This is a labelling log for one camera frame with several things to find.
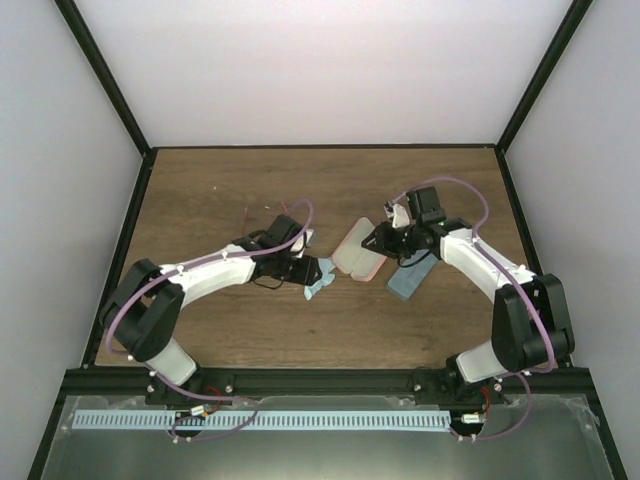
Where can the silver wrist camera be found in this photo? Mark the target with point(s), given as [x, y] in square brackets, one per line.
[397, 215]
[302, 242]

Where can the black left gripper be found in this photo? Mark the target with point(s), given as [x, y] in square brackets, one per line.
[306, 274]

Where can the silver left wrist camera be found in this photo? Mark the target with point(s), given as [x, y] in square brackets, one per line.
[302, 242]

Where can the grey glasses case green lining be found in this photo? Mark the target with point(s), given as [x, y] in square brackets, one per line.
[410, 274]

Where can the thin red sunglasses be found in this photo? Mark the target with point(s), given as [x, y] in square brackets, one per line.
[259, 214]

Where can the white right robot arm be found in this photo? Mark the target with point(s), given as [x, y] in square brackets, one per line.
[531, 325]

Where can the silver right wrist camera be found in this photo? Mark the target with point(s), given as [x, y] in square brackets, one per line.
[397, 215]

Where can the pink glasses case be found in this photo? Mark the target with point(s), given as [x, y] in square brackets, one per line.
[352, 259]

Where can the light blue slotted cable duct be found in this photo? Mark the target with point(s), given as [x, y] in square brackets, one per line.
[413, 420]

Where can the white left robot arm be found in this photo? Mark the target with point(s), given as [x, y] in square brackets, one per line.
[142, 313]

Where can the black front mounting rail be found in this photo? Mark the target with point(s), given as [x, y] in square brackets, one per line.
[428, 386]

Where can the light blue cloth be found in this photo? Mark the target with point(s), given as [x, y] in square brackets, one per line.
[326, 278]

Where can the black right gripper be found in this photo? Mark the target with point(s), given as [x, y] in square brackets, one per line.
[383, 243]

